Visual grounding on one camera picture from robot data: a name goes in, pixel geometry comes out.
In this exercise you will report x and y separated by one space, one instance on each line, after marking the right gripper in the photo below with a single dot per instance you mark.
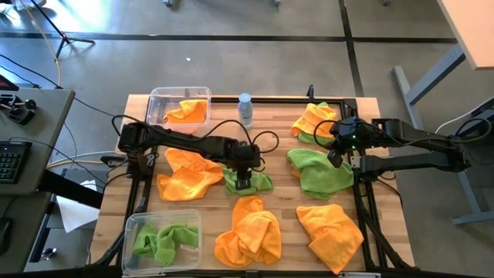
347 140

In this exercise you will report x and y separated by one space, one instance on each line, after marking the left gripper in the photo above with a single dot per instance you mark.
247 156

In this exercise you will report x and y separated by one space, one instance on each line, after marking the green microfiber towel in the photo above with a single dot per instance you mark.
310 139
262 181
316 173
166 243

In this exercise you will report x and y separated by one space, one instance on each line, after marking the orange microfiber towel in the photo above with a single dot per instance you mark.
332 235
295 172
189 177
189 112
251 235
312 119

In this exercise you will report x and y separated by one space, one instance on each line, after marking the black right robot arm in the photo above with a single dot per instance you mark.
424 159

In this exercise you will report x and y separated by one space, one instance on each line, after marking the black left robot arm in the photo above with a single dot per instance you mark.
185 141

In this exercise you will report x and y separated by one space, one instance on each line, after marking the blue-capped spray bottle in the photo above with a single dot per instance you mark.
245 110

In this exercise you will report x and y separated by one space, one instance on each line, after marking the clear plastic bin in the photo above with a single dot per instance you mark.
158 104
162 218

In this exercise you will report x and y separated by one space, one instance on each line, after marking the grey metal table leg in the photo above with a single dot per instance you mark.
403 87

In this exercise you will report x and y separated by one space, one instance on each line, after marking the white paper sheet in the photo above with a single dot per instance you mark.
73 212

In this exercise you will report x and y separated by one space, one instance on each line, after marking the black desk crossbar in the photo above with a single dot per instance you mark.
69 189

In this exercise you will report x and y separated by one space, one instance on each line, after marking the white tabletop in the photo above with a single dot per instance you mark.
471 27

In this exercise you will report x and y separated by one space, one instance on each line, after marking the grey side desk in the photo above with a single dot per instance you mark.
46 123

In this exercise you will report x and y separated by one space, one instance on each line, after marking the silver caster wheel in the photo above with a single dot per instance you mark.
48 253

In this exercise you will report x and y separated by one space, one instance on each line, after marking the black tripod stand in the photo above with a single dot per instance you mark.
65 38

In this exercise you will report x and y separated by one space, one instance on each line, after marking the black keyboard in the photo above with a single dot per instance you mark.
13 162

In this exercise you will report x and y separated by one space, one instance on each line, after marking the black computer mouse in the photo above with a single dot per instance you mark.
4 235

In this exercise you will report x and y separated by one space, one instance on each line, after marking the black device with red edge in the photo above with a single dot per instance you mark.
5 83

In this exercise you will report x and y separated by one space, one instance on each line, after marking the black clamp mount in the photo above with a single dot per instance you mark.
310 92

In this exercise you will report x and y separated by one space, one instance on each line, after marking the black aluminium table frame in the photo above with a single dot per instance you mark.
278 100

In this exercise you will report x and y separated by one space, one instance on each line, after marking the grey metal desk frame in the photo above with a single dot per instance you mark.
474 217

